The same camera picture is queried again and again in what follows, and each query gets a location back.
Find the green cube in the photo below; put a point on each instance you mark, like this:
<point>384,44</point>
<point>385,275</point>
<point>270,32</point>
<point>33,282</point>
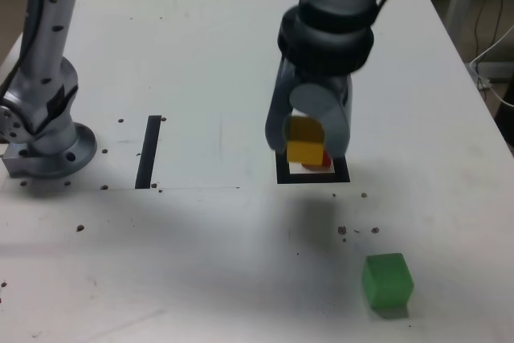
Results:
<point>385,282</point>

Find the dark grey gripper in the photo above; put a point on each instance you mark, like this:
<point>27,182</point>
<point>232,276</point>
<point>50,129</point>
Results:
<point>321,80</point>

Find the black tape strip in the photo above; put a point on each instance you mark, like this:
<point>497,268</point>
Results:
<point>148,150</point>

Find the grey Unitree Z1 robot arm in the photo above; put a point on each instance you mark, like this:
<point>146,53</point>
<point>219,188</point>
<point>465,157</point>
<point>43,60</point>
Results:
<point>44,37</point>

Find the red cube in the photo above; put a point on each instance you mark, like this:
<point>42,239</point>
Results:
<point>328,161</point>

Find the black tape square outline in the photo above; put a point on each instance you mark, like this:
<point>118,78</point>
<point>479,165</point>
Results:
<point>313,178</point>

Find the yellow cube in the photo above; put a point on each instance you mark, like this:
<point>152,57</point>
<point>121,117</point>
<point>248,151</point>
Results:
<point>305,150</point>

